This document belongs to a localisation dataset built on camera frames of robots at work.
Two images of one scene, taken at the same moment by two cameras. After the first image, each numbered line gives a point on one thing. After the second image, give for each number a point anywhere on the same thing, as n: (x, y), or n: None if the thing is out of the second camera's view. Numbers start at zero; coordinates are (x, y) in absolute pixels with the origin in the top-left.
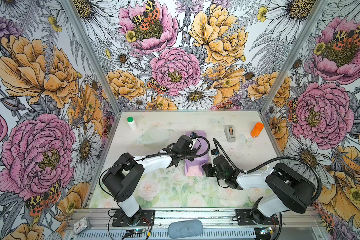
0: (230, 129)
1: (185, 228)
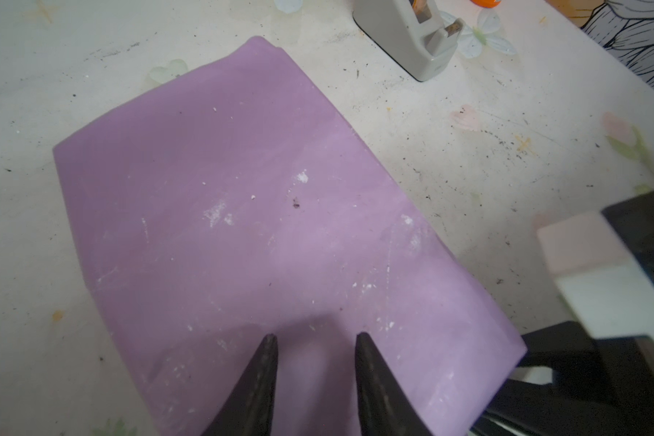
0: (417, 34)
1: None
